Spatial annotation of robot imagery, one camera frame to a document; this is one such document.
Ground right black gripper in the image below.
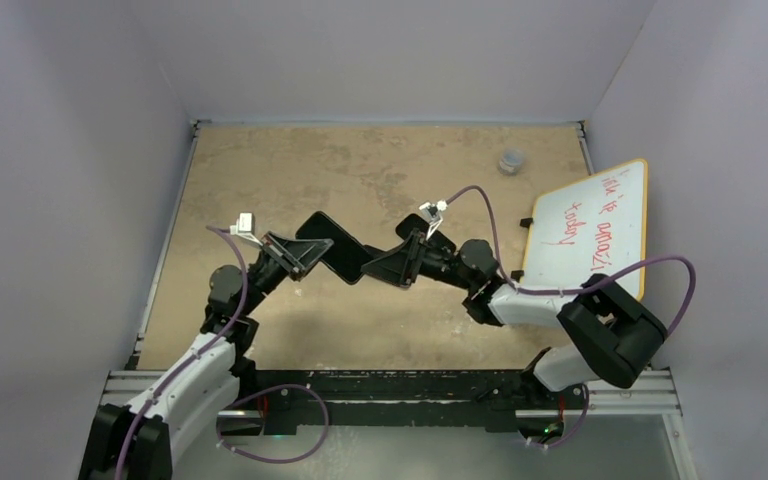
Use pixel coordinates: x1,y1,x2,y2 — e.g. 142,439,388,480
361,229,475,291

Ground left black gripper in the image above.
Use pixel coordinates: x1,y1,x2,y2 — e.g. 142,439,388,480
239,231,332,316

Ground black phone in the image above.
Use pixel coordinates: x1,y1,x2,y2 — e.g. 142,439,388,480
295,211,381,285

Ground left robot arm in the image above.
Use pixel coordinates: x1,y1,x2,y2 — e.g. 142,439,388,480
78,229,334,479

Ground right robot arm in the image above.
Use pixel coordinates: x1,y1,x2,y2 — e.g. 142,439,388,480
360,230,668,407

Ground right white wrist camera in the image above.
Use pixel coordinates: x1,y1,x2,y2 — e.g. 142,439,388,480
418,200,448,240

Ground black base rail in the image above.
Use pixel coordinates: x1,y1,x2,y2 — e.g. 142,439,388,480
240,369,584,435

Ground whiteboard with yellow frame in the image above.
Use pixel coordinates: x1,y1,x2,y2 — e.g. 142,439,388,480
519,158,649,292

